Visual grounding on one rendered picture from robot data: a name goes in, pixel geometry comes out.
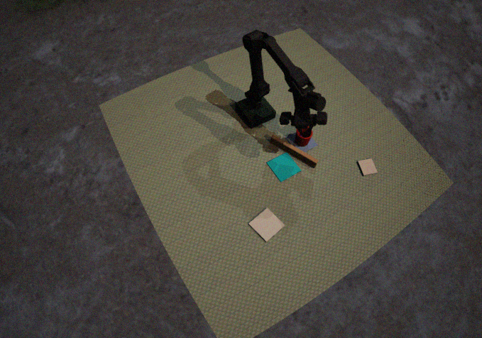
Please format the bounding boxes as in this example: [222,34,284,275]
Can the brown rectangular bar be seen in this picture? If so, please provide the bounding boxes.
[270,134,318,168]

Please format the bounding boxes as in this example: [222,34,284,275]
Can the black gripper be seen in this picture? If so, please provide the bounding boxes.
[280,106,328,136]

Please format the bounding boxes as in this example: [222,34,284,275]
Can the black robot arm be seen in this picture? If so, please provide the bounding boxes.
[243,30,326,129]

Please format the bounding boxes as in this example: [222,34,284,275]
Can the tan flat rectangular slab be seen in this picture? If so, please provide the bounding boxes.
[357,158,377,176]

